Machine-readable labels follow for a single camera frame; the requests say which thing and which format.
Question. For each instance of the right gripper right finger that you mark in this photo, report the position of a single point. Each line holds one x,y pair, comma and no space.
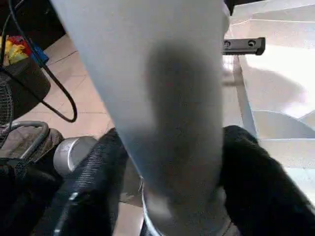
261,186

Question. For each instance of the grey tubular frame seat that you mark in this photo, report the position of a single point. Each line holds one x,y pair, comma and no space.
32,137

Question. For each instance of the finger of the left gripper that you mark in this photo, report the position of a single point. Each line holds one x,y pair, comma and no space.
243,46

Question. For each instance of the black round fabric bin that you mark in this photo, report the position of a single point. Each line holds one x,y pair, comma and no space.
27,83

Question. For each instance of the colourful plastic toy pile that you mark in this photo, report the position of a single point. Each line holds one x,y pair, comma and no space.
17,49

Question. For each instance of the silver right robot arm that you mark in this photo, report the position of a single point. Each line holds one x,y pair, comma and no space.
71,152

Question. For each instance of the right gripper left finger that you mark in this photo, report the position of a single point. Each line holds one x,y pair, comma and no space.
91,186

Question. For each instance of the white plastic table leg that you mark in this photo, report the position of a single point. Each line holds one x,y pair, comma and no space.
147,73

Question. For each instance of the white plastic table top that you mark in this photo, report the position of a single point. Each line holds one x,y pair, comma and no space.
275,98

